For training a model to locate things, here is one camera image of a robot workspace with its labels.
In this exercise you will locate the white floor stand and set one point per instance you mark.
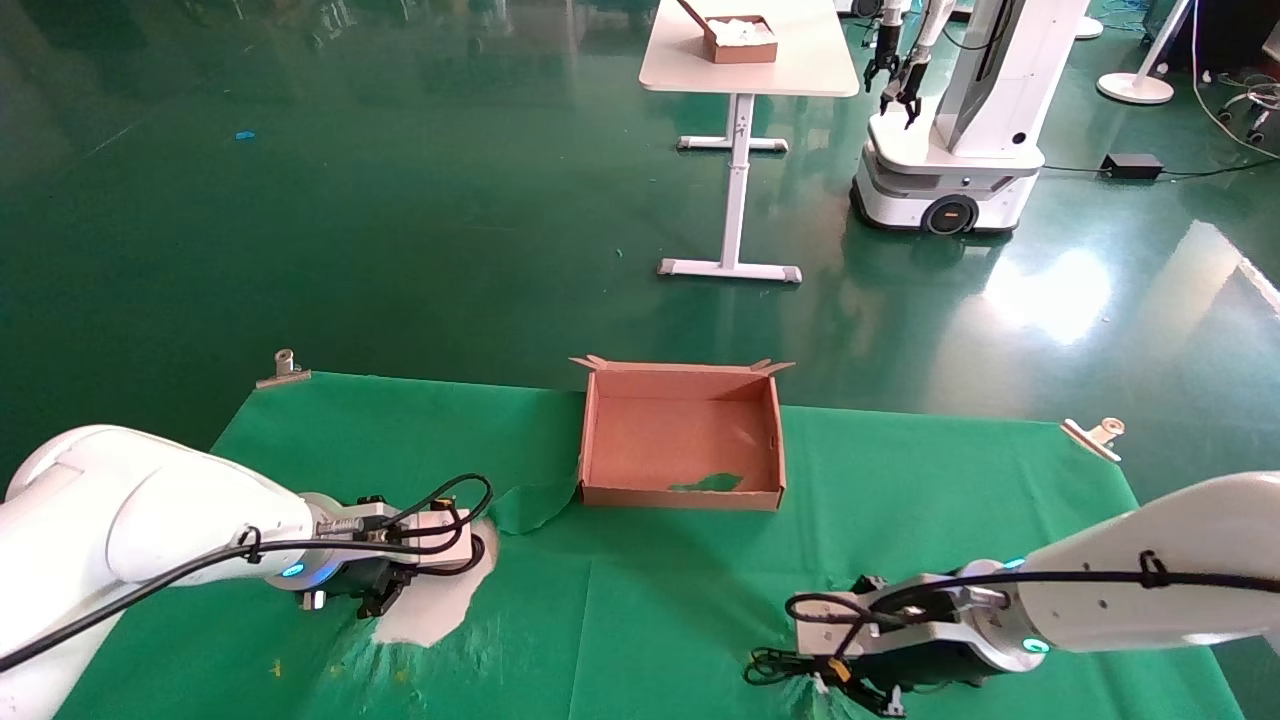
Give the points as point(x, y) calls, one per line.
point(1135, 88)

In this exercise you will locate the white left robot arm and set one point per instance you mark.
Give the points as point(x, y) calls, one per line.
point(150, 505)

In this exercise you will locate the white pedestal table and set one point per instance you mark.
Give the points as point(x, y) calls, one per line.
point(800, 60)

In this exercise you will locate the green table cloth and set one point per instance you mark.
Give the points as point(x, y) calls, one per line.
point(650, 620)

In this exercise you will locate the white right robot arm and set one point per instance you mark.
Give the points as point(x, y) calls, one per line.
point(1180, 540)

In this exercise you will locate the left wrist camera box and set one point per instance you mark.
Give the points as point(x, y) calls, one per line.
point(440, 532)

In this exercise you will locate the white round stand base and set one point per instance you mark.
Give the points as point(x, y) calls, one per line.
point(1088, 28)

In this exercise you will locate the white wheeled robot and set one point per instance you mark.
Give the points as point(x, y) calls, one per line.
point(960, 150)

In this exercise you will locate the open brown cardboard box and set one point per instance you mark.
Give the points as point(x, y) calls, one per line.
point(680, 440)

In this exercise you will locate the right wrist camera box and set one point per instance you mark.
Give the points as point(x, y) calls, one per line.
point(900, 635)

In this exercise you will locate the office chair wheel base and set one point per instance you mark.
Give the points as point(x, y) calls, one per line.
point(1258, 105)

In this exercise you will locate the white robot arm black gripper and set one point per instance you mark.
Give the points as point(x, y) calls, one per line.
point(915, 75)
point(884, 50)

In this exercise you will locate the silver binder clip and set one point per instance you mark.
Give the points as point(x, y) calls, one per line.
point(283, 378)
point(1088, 437)

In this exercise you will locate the white crumpled packing material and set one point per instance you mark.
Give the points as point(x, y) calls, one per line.
point(742, 30)

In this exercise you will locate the black power adapter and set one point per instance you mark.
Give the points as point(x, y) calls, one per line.
point(1132, 166)

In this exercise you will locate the dark cabinet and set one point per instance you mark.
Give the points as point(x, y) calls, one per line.
point(1225, 30)

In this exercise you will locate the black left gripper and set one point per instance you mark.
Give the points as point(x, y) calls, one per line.
point(360, 578)

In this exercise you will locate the small brown cardboard box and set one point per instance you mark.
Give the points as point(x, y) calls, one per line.
point(742, 53)

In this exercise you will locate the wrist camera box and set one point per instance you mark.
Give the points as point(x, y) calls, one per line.
point(440, 532)
point(900, 635)

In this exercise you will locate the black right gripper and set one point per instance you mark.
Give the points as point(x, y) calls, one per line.
point(920, 668)

